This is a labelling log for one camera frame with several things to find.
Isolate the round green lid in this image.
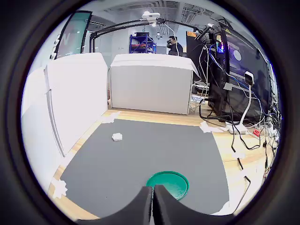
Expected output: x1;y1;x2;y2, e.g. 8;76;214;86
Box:
145;171;190;200

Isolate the dark grey mat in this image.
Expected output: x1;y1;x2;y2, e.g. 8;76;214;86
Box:
48;118;230;218

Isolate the black computer tower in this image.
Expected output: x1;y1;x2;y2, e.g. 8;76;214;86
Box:
208;23;276;118

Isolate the white partition panel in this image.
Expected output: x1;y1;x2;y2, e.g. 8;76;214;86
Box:
21;67;65;188
44;52;110;157
110;53;199;115

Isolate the person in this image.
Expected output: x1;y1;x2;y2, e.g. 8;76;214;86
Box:
166;36;184;56

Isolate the black cabinet with orange label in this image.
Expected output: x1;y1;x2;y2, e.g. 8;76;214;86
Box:
186;30;210;78

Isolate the blue metal shelf rack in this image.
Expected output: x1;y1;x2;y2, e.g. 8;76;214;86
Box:
129;31;157;54

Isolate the teal standing banner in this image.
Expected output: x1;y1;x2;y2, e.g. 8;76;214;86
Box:
49;11;92;60

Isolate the thick black camera cable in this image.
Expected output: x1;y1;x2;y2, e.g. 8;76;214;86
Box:
231;131;251;215

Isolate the white overhead camera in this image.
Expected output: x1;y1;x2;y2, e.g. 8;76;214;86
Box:
142;11;161;24

